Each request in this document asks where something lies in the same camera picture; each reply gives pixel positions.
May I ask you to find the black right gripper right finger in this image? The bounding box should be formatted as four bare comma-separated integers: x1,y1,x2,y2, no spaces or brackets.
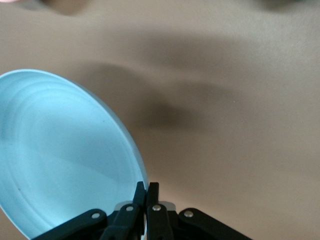
145,181,251,240

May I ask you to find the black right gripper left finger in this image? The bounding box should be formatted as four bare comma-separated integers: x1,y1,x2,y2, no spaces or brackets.
32,181,147,240

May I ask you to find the blue plate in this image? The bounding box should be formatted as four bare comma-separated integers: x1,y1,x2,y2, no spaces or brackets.
0,68,150,238

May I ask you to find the brown table mat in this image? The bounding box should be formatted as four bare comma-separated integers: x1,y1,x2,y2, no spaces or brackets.
0,0,320,240

